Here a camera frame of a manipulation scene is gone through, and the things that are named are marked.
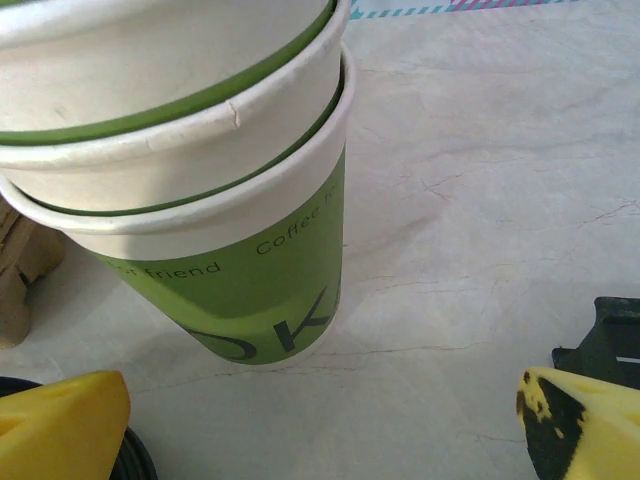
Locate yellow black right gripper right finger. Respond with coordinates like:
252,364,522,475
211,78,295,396
515,366,640,480

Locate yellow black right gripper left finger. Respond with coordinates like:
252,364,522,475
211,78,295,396
0,369,133,480

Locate pulp cup carriers stack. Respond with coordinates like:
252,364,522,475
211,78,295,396
0,199,67,351

